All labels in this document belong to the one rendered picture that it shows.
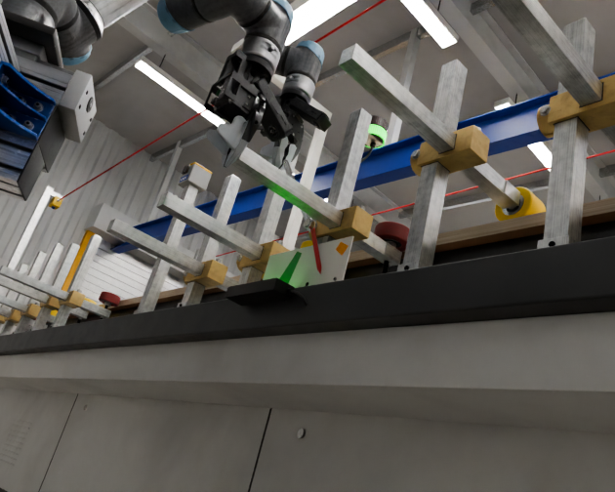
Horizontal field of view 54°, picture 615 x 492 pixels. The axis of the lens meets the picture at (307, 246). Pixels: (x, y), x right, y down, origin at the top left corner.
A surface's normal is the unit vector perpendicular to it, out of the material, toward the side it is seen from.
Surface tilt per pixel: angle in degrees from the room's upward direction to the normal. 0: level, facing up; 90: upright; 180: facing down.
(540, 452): 90
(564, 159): 90
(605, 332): 90
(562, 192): 90
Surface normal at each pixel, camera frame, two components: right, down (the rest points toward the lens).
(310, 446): -0.72, -0.44
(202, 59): 0.69, -0.13
